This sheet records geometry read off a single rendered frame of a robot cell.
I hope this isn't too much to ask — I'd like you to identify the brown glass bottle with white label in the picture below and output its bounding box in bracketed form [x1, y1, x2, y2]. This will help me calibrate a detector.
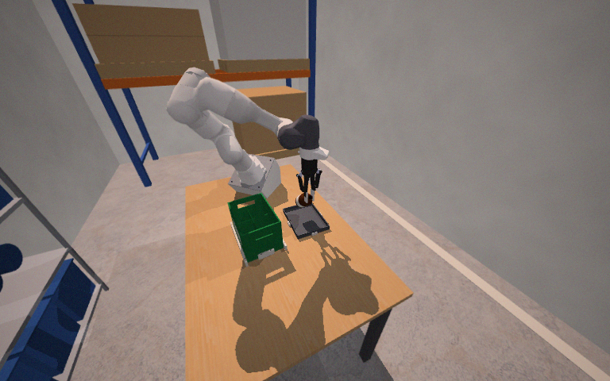
[295, 193, 313, 208]

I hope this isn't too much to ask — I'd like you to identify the green plastic crate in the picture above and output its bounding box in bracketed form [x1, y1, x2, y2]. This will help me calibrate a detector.
[228, 193, 284, 262]

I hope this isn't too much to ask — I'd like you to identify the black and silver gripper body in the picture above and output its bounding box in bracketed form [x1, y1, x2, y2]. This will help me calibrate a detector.
[301, 158, 318, 178]

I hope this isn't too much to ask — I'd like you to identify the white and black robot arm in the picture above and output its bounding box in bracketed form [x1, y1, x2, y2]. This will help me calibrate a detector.
[167, 67, 329, 185]

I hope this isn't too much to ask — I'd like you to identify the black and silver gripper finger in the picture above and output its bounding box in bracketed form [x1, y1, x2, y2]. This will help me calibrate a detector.
[296, 172, 310, 203]
[310, 169, 322, 201]

